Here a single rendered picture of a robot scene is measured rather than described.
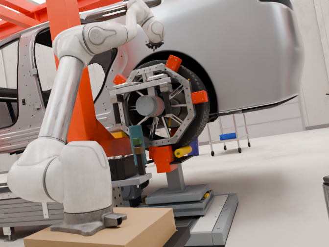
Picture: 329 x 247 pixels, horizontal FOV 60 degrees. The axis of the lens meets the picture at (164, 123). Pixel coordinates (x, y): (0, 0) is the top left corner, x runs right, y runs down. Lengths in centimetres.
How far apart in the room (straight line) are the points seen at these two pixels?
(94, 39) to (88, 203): 64
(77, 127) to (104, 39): 95
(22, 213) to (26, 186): 155
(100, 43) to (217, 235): 115
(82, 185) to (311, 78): 903
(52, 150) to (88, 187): 23
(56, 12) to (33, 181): 146
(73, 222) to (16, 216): 172
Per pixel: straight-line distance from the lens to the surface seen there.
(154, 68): 194
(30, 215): 254
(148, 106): 178
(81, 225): 93
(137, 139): 153
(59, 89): 119
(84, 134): 200
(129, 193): 206
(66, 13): 220
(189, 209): 196
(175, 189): 209
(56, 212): 237
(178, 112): 234
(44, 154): 106
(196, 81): 194
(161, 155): 191
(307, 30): 987
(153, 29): 170
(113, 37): 124
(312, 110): 957
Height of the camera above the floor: 66
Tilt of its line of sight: 2 degrees up
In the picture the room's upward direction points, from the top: 10 degrees counter-clockwise
